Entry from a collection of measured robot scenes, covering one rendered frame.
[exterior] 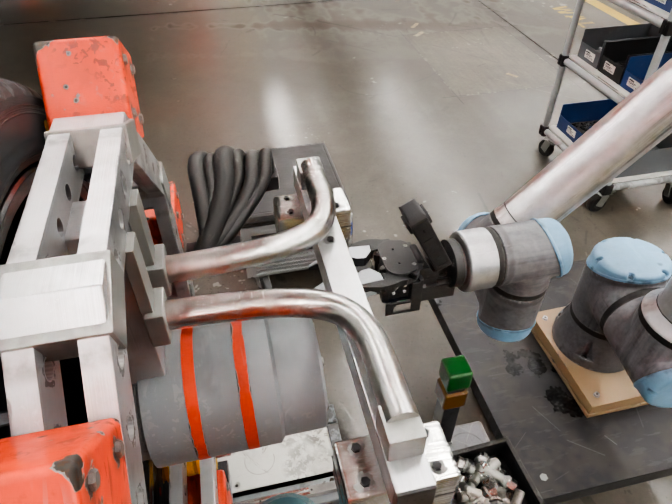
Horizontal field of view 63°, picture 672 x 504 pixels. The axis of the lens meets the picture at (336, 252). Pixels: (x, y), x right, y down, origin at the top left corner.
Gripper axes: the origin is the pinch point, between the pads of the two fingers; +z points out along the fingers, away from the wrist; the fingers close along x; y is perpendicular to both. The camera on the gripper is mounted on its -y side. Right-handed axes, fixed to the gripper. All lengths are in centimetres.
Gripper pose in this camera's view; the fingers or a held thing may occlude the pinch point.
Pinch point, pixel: (320, 273)
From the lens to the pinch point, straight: 75.4
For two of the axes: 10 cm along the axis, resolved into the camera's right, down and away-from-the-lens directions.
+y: 0.0, 7.5, 6.6
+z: -9.7, 1.5, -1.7
